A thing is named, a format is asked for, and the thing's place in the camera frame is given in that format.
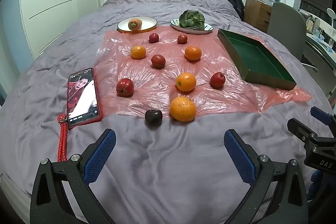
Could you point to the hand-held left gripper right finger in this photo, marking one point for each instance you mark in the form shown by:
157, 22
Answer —
240, 158

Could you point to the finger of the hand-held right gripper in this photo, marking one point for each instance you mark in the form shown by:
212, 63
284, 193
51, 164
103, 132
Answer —
299, 129
321, 114

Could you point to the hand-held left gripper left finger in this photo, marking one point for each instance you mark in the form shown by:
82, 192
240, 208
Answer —
101, 158

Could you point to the dark purple plum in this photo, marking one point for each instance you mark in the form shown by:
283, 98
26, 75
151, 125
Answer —
153, 117

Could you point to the large orange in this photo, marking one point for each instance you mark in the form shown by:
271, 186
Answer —
183, 109

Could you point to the red apple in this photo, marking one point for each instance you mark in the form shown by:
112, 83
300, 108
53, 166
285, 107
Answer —
217, 80

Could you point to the green tray box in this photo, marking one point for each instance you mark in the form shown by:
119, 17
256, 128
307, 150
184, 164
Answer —
252, 56

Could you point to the orange with green stem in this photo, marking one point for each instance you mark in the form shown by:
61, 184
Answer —
186, 82

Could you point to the small yellowish orange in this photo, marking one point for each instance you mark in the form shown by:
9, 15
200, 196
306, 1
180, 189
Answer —
138, 52

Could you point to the small red plum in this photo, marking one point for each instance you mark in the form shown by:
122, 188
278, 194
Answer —
158, 60
154, 38
182, 39

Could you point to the white desk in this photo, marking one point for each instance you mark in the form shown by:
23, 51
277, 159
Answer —
323, 61

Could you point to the smartphone in red case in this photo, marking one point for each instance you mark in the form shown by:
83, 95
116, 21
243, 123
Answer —
82, 98

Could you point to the grey chair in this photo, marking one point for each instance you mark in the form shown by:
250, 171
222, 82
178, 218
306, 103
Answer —
288, 27

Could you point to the pink plastic sheet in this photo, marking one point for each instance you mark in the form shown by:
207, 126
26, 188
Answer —
147, 74

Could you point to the white round lamp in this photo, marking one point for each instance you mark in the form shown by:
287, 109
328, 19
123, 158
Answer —
331, 14

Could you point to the wooden cabinet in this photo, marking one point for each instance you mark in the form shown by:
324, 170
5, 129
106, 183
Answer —
258, 12

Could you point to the white striped plate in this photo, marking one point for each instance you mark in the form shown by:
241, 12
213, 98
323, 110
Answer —
199, 31

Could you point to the orange carrot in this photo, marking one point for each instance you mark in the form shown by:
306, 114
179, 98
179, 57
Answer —
135, 24

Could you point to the black backpack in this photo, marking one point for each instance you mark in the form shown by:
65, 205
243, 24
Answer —
236, 5

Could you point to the white plate with orange rim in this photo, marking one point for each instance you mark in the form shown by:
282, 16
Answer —
149, 22

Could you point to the green leafy vegetable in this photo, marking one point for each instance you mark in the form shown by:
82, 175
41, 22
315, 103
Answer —
191, 19

